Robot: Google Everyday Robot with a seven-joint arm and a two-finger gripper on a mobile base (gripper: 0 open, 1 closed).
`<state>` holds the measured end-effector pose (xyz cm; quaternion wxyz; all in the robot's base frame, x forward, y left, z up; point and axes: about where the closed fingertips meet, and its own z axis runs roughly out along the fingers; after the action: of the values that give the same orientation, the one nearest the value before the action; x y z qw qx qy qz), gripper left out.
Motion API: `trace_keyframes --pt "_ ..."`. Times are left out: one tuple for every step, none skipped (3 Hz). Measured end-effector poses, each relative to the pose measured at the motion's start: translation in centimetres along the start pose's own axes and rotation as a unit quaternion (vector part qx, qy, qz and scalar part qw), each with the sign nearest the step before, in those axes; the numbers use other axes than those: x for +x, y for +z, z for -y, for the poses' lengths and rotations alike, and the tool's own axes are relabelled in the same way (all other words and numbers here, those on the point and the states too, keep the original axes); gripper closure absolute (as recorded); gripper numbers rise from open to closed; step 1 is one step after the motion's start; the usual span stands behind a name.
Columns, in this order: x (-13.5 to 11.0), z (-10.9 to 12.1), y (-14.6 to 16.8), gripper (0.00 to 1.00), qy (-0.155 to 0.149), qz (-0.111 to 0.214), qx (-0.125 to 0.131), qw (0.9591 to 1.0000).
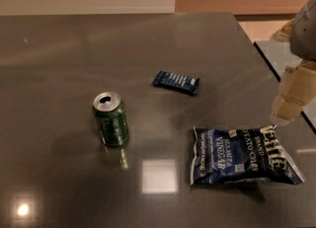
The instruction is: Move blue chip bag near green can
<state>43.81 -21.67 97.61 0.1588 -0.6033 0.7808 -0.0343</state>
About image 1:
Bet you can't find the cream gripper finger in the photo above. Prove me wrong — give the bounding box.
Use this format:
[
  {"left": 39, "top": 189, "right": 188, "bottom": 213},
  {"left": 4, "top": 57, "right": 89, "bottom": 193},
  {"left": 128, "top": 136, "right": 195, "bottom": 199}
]
[{"left": 271, "top": 60, "right": 316, "bottom": 125}]

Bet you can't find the blue potato chip bag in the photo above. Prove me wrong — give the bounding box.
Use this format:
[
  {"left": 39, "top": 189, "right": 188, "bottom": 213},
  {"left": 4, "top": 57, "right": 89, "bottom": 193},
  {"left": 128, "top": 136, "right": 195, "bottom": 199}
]
[{"left": 191, "top": 125, "right": 305, "bottom": 185}]

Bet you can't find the green soda can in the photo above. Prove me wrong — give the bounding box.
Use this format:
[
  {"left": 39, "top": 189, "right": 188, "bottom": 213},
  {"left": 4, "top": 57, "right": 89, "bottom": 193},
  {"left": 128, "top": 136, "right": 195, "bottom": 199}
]
[{"left": 93, "top": 92, "right": 129, "bottom": 148}]

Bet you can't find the dark blue snack bar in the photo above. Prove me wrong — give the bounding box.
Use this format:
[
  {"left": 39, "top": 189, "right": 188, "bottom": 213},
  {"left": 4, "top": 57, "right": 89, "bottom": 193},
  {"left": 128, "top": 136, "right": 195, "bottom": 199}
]
[{"left": 152, "top": 71, "right": 199, "bottom": 96}]

